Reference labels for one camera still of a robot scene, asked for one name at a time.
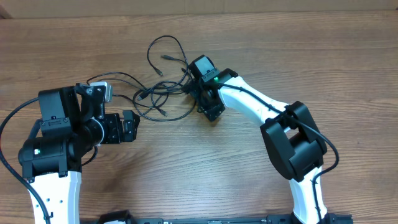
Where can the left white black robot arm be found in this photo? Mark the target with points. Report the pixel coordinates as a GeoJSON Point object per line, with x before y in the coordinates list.
{"type": "Point", "coordinates": [73, 123]}

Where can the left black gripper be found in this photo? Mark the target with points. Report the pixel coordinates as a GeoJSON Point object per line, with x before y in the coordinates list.
{"type": "Point", "coordinates": [115, 135]}

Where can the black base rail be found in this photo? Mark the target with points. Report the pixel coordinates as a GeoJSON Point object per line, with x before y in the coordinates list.
{"type": "Point", "coordinates": [124, 216]}

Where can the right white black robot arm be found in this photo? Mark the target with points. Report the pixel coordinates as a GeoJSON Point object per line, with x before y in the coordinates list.
{"type": "Point", "coordinates": [291, 137]}

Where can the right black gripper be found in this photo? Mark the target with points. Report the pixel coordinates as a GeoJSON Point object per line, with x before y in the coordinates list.
{"type": "Point", "coordinates": [196, 90]}

